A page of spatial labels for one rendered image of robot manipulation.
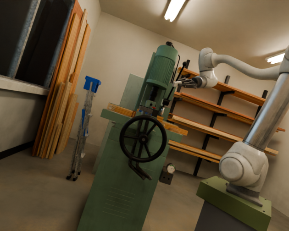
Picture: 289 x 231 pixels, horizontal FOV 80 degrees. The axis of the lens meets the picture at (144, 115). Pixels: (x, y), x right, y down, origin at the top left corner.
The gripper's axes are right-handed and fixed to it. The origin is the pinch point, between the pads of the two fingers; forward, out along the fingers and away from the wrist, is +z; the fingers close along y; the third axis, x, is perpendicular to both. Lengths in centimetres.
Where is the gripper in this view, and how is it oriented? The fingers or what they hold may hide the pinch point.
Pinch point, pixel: (176, 83)
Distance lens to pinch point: 116.6
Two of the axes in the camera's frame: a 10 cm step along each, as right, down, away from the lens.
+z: -8.1, 1.6, -5.6
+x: 2.3, -7.9, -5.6
